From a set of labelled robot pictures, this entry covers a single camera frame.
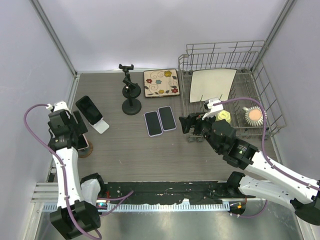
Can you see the black round phone stand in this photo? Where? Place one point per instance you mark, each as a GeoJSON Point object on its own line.
{"type": "Point", "coordinates": [131, 106]}
{"type": "Point", "coordinates": [130, 89]}

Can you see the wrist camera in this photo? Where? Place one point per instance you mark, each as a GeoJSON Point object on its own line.
{"type": "Point", "coordinates": [57, 109]}
{"type": "Point", "coordinates": [213, 107]}

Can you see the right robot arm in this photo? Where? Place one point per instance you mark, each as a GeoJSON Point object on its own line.
{"type": "Point", "coordinates": [285, 187]}

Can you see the white square plate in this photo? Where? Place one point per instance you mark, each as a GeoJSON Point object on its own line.
{"type": "Point", "coordinates": [211, 83]}

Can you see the white cable duct strip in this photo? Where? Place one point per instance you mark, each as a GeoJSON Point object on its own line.
{"type": "Point", "coordinates": [185, 206]}

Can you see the white folding phone stand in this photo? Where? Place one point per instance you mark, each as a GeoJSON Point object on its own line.
{"type": "Point", "coordinates": [101, 126]}

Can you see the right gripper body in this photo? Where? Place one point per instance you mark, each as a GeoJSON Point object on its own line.
{"type": "Point", "coordinates": [204, 127]}

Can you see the pink case phone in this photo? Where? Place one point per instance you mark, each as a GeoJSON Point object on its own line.
{"type": "Point", "coordinates": [82, 143]}

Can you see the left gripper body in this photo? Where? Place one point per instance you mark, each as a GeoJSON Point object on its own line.
{"type": "Point", "coordinates": [71, 126]}

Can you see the black phone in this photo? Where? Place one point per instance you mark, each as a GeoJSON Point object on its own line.
{"type": "Point", "coordinates": [89, 110]}

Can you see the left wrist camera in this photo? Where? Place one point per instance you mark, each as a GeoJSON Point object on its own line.
{"type": "Point", "coordinates": [57, 109]}

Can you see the yellow faceted cup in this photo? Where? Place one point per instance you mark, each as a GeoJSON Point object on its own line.
{"type": "Point", "coordinates": [224, 115]}

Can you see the grey wire dish rack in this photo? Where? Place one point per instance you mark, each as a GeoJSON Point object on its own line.
{"type": "Point", "coordinates": [251, 82]}

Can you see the purple case phone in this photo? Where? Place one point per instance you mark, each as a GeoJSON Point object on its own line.
{"type": "Point", "coordinates": [167, 119]}
{"type": "Point", "coordinates": [153, 124]}

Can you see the brown round phone stand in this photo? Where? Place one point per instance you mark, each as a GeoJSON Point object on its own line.
{"type": "Point", "coordinates": [84, 153]}

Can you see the floral square plate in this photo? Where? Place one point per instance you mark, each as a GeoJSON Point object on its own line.
{"type": "Point", "coordinates": [161, 83]}

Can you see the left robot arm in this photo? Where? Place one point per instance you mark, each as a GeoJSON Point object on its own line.
{"type": "Point", "coordinates": [76, 212]}

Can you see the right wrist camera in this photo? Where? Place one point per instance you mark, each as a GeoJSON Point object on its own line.
{"type": "Point", "coordinates": [213, 107]}

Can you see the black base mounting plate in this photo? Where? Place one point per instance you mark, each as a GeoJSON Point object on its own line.
{"type": "Point", "coordinates": [171, 192]}

